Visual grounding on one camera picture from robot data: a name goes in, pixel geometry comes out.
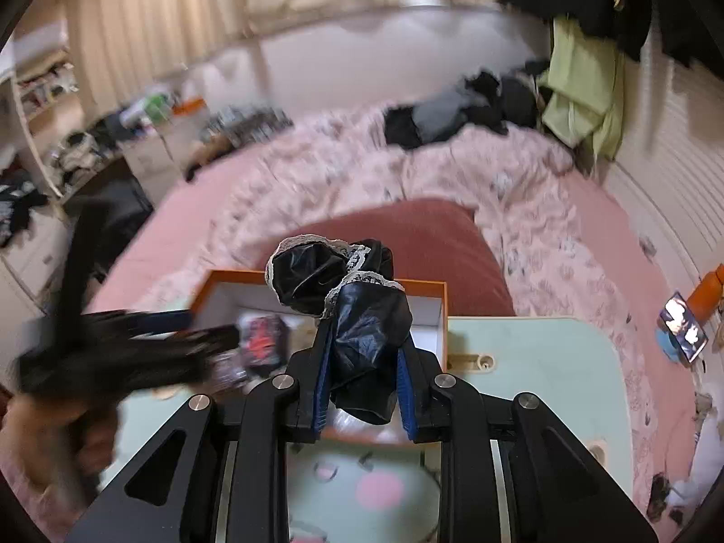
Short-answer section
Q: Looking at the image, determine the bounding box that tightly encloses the black lace-trimmed cloth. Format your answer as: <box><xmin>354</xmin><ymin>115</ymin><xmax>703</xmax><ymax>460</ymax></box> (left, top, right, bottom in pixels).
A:
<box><xmin>266</xmin><ymin>236</ymin><xmax>414</xmax><ymax>425</ymax></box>

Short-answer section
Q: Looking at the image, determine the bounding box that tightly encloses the pink printed blanket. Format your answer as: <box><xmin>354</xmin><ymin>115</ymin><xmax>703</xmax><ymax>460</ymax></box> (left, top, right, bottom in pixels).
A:
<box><xmin>141</xmin><ymin>105</ymin><xmax>702</xmax><ymax>521</ymax></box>

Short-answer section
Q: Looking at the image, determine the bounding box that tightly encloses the white nightstand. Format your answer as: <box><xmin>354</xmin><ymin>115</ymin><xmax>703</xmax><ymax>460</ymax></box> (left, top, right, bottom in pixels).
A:
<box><xmin>121</xmin><ymin>124</ymin><xmax>193</xmax><ymax>183</ymax></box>

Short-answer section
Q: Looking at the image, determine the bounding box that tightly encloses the white curved headboard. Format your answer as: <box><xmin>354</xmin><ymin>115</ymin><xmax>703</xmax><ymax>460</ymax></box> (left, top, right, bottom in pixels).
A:
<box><xmin>252</xmin><ymin>3</ymin><xmax>558</xmax><ymax>128</ymax></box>

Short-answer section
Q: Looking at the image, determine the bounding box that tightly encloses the white slatted closet door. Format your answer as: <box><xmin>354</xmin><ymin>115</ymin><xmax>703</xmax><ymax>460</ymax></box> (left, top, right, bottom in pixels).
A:
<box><xmin>619</xmin><ymin>53</ymin><xmax>724</xmax><ymax>300</ymax></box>

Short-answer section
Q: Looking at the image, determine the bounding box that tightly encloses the red black packet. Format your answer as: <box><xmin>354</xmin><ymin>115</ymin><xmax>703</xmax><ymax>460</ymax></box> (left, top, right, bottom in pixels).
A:
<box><xmin>238</xmin><ymin>314</ymin><xmax>291</xmax><ymax>380</ymax></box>

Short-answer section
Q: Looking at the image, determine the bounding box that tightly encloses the striped clothes pile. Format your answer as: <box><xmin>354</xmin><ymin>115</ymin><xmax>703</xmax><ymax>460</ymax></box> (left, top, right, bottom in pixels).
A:
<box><xmin>200</xmin><ymin>107</ymin><xmax>295</xmax><ymax>148</ymax></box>

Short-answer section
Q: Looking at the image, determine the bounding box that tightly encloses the blue phone stand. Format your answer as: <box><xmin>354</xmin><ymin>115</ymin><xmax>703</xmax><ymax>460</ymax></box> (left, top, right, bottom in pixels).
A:
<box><xmin>656</xmin><ymin>325</ymin><xmax>683</xmax><ymax>363</ymax></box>

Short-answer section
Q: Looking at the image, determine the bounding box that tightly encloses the person's left forearm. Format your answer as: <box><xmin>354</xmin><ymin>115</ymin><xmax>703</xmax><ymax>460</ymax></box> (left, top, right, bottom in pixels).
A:
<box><xmin>0</xmin><ymin>464</ymin><xmax>66</xmax><ymax>529</ymax></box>

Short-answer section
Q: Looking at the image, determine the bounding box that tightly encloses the beige curtain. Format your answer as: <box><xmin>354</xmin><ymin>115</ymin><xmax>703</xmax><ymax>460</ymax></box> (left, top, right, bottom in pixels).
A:
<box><xmin>62</xmin><ymin>0</ymin><xmax>510</xmax><ymax>119</ymax></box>

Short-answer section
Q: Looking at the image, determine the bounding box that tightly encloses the clutter pile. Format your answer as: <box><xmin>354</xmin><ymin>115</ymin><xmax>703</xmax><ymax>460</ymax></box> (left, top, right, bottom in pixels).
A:
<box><xmin>48</xmin><ymin>119</ymin><xmax>126</xmax><ymax>183</ymax></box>

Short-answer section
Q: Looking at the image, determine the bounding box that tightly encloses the light green cartoon mat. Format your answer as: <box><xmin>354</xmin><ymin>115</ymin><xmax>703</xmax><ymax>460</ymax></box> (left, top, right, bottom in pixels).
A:
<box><xmin>102</xmin><ymin>317</ymin><xmax>635</xmax><ymax>543</ymax></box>

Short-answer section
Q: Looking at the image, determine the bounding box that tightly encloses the orange bottle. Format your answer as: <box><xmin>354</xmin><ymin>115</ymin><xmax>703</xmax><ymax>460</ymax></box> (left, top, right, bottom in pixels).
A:
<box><xmin>687</xmin><ymin>263</ymin><xmax>724</xmax><ymax>320</ymax></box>

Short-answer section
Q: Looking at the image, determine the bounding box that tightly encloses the white shelf unit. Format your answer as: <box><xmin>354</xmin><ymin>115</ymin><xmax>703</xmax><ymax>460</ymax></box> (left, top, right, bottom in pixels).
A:
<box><xmin>0</xmin><ymin>23</ymin><xmax>77</xmax><ymax>200</ymax></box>

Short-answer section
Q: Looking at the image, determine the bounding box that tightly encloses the black clothes pile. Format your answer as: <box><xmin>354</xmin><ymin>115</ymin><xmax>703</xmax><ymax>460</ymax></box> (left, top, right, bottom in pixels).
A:
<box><xmin>383</xmin><ymin>59</ymin><xmax>555</xmax><ymax>151</ymax></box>

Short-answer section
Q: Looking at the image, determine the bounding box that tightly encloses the black boxy object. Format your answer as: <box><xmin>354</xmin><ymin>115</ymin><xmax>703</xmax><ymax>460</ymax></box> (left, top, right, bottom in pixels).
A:
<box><xmin>61</xmin><ymin>170</ymin><xmax>155</xmax><ymax>286</ymax></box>

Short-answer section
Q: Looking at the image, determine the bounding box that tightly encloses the black printed garment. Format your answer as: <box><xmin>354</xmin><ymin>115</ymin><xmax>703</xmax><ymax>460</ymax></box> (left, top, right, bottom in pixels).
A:
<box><xmin>0</xmin><ymin>170</ymin><xmax>49</xmax><ymax>250</ymax></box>

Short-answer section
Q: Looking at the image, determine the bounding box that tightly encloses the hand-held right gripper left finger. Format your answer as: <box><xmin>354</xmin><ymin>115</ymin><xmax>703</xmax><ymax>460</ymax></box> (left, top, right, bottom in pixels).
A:
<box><xmin>65</xmin><ymin>322</ymin><xmax>336</xmax><ymax>543</ymax></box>

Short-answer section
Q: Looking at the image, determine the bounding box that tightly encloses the smartphone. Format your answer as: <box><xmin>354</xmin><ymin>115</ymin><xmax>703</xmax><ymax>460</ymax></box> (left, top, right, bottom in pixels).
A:
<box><xmin>659</xmin><ymin>292</ymin><xmax>709</xmax><ymax>366</ymax></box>

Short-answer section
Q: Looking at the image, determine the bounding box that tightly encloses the white cloth pile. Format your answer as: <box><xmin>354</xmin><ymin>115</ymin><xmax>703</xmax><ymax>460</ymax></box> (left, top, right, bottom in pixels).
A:
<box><xmin>667</xmin><ymin>424</ymin><xmax>720</xmax><ymax>511</ymax></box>

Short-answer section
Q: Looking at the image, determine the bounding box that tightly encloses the orange cardboard box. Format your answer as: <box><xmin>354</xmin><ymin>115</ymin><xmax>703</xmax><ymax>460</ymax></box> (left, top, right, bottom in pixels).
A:
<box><xmin>189</xmin><ymin>270</ymin><xmax>452</xmax><ymax>448</ymax></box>

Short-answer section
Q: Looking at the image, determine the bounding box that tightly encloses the red cushion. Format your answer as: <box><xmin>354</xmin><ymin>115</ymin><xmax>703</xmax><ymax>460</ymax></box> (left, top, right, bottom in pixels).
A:
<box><xmin>249</xmin><ymin>199</ymin><xmax>517</xmax><ymax>319</ymax></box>

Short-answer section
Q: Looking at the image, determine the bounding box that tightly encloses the person's left hand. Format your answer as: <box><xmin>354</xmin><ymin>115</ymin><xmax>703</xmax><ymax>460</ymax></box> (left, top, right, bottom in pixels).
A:
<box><xmin>0</xmin><ymin>387</ymin><xmax>121</xmax><ymax>493</ymax></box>

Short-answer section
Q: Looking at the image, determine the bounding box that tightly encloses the light green cloth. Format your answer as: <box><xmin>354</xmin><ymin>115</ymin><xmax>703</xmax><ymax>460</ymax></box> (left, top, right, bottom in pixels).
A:
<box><xmin>540</xmin><ymin>16</ymin><xmax>626</xmax><ymax>160</ymax></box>

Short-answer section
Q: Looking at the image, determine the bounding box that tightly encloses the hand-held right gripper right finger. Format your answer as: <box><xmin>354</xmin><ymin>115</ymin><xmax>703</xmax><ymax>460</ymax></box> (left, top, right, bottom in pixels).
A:
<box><xmin>395</xmin><ymin>345</ymin><xmax>660</xmax><ymax>543</ymax></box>

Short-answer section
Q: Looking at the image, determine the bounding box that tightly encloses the grey garment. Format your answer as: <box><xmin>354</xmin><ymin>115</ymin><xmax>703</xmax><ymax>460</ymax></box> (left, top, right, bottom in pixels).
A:
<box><xmin>415</xmin><ymin>87</ymin><xmax>472</xmax><ymax>142</ymax></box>

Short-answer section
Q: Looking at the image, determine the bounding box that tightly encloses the brown garment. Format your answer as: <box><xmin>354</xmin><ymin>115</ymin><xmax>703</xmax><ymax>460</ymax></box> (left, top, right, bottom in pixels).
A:
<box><xmin>184</xmin><ymin>141</ymin><xmax>228</xmax><ymax>182</ymax></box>

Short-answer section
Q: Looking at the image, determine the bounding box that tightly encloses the pink bed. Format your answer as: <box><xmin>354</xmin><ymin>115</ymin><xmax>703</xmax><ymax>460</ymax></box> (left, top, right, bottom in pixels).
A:
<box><xmin>85</xmin><ymin>150</ymin><xmax>705</xmax><ymax>408</ymax></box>

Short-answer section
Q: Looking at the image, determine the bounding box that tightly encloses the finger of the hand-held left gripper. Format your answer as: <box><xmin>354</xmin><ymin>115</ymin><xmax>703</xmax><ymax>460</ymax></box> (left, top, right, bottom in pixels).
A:
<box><xmin>129</xmin><ymin>309</ymin><xmax>194</xmax><ymax>333</ymax></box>
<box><xmin>170</xmin><ymin>324</ymin><xmax>242</xmax><ymax>364</ymax></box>

